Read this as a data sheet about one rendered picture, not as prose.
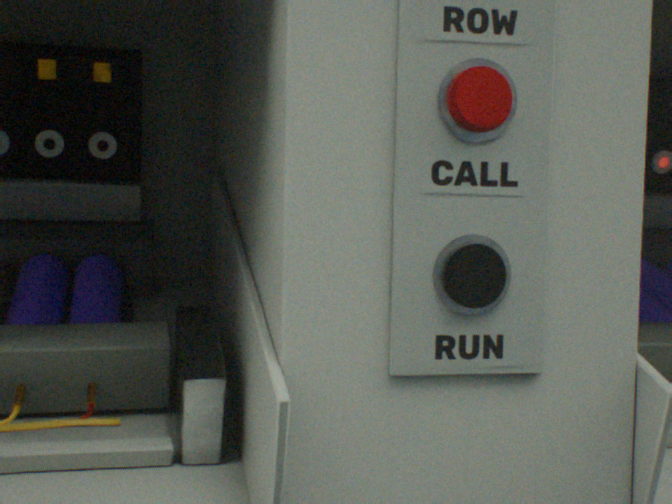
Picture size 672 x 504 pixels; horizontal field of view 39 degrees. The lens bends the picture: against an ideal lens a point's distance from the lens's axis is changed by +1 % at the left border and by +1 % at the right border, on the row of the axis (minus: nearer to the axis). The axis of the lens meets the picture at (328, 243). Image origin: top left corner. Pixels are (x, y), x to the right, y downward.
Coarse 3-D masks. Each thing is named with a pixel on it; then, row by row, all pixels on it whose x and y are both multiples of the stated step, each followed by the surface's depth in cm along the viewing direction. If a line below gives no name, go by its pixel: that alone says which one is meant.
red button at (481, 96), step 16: (464, 80) 23; (480, 80) 23; (496, 80) 23; (448, 96) 23; (464, 96) 23; (480, 96) 23; (496, 96) 23; (464, 112) 23; (480, 112) 23; (496, 112) 23; (464, 128) 23; (480, 128) 23
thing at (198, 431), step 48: (0, 192) 37; (48, 192) 38; (96, 192) 38; (240, 240) 31; (192, 288) 39; (240, 288) 29; (192, 336) 29; (240, 336) 28; (192, 384) 26; (240, 384) 28; (48, 432) 28; (96, 432) 28; (144, 432) 29; (192, 432) 27; (240, 432) 28; (288, 432) 22; (0, 480) 26; (48, 480) 26; (96, 480) 26; (144, 480) 26; (192, 480) 27; (240, 480) 27
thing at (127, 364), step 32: (0, 352) 28; (32, 352) 28; (64, 352) 28; (96, 352) 28; (128, 352) 29; (160, 352) 29; (0, 384) 28; (32, 384) 28; (64, 384) 29; (96, 384) 29; (128, 384) 29; (160, 384) 29
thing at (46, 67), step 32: (0, 64) 36; (32, 64) 36; (64, 64) 37; (96, 64) 37; (128, 64) 37; (0, 96) 37; (32, 96) 37; (64, 96) 37; (96, 96) 37; (128, 96) 38; (0, 128) 37; (32, 128) 37; (64, 128) 38; (96, 128) 38; (128, 128) 38; (0, 160) 38; (32, 160) 38; (64, 160) 38; (96, 160) 38; (128, 160) 39
